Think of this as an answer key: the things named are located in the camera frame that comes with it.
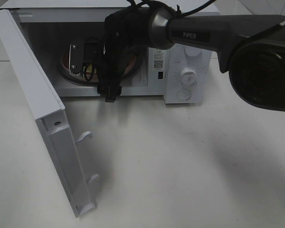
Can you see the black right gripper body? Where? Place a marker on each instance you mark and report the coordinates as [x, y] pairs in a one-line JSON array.
[[115, 56]]

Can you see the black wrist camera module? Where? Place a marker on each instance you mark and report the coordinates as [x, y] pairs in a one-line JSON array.
[[81, 52]]

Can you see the white microwave door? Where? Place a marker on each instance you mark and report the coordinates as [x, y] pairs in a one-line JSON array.
[[49, 114]]

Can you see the white upper power knob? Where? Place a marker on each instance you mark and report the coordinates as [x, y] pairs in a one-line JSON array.
[[192, 51]]

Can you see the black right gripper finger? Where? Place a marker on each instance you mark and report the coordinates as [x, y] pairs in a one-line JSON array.
[[110, 94]]

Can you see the white timer knob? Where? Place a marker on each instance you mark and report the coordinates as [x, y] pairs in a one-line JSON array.
[[188, 76]]

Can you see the pink round plate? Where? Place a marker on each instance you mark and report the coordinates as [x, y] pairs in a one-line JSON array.
[[132, 68]]

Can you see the round white door button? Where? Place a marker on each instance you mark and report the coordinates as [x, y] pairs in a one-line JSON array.
[[184, 94]]

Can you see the toast sandwich with filling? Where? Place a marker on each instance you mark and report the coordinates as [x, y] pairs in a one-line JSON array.
[[88, 72]]

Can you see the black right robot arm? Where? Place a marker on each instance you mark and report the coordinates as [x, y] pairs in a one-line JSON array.
[[250, 48]]

